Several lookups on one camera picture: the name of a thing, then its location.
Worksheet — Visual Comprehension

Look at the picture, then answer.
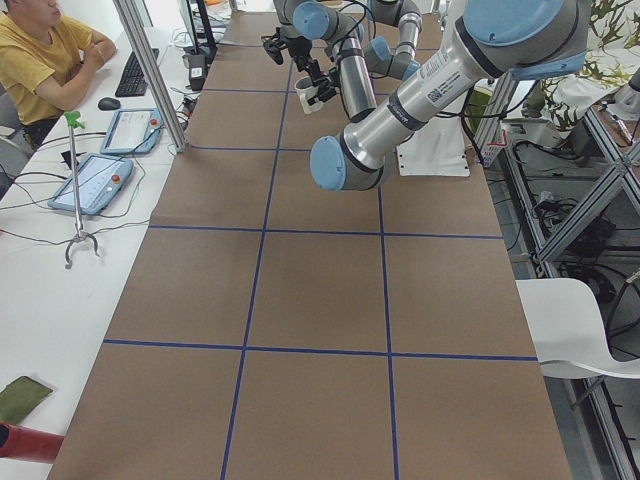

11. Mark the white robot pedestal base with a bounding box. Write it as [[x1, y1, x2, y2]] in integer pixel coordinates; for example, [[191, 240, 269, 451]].
[[396, 118, 470, 177]]

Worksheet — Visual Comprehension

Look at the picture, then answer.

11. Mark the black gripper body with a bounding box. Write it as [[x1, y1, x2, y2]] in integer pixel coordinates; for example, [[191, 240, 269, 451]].
[[285, 36, 313, 61], [327, 67, 341, 95]]

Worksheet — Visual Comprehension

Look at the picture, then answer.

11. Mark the black keyboard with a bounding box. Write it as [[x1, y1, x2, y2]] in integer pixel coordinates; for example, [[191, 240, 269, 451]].
[[115, 52, 148, 98]]

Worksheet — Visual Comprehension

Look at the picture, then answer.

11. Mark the aluminium frame post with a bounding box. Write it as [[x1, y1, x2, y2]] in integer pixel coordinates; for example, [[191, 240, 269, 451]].
[[113, 0, 186, 153]]

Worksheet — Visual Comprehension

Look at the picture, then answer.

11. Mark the white chair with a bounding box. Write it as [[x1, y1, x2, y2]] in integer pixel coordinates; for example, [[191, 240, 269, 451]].
[[516, 278, 639, 380]]

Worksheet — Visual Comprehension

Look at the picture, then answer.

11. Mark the green cloth pouch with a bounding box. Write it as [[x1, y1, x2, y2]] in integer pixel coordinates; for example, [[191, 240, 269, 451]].
[[1, 376, 53, 425]]

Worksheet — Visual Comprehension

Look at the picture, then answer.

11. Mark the black computer mouse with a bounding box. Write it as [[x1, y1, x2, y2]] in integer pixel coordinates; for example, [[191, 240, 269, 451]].
[[97, 97, 121, 111]]

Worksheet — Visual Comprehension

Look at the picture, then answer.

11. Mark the red cylinder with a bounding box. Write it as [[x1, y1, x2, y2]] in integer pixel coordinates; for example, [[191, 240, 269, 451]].
[[1, 423, 65, 464]]

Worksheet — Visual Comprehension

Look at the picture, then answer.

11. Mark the person in yellow shirt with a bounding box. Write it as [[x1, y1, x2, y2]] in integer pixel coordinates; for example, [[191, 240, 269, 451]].
[[1, 1, 117, 149]]

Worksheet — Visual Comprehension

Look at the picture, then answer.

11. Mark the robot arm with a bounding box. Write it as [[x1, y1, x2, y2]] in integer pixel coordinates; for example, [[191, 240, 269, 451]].
[[278, 1, 591, 191], [291, 1, 422, 121]]

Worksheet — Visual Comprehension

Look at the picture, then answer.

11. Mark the aluminium frame rack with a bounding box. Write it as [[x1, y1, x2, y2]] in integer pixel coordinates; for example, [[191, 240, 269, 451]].
[[471, 80, 639, 479]]

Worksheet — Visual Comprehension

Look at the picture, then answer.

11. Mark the blue teach pendant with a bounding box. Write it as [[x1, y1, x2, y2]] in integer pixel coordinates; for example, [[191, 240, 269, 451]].
[[77, 154, 133, 215], [100, 108, 164, 155]]

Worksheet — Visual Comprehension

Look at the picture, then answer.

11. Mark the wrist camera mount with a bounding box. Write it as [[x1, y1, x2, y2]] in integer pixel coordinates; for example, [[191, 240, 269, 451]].
[[261, 27, 289, 65]]

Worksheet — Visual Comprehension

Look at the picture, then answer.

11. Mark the near blue teach pendant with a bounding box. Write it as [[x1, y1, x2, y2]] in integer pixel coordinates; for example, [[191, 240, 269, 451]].
[[77, 154, 133, 215]]

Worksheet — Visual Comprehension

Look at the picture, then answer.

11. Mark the white mug with handle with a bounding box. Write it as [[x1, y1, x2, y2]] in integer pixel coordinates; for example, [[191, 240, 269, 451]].
[[295, 77, 324, 115]]

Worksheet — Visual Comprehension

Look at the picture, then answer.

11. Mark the far blue teach pendant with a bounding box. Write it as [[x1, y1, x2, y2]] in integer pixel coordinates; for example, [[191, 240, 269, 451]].
[[100, 108, 164, 155]]

